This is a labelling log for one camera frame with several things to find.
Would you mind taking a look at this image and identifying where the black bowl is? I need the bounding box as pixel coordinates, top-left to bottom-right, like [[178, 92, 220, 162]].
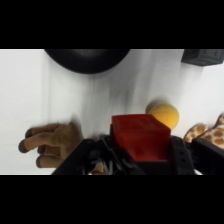
[[43, 49, 132, 75]]

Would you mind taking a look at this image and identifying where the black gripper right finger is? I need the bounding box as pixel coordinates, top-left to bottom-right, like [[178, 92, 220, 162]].
[[169, 135, 224, 176]]

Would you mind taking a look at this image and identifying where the red cube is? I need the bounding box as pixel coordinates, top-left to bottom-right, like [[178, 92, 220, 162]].
[[110, 113, 172, 163]]

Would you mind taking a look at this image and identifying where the brown plush animal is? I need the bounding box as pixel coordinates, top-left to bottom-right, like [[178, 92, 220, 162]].
[[17, 121, 105, 175]]

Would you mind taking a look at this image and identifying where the dark grey cube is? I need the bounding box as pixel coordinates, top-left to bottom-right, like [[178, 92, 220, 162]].
[[180, 49, 224, 67]]

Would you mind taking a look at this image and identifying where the yellow ball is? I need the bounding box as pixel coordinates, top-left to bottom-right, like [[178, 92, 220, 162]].
[[147, 103, 181, 131]]

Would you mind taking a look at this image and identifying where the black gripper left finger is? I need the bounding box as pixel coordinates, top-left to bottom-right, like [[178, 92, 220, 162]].
[[51, 134, 148, 176]]

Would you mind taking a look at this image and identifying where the spotted giraffe plush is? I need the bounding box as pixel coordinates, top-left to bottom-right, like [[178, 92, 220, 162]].
[[183, 113, 224, 150]]

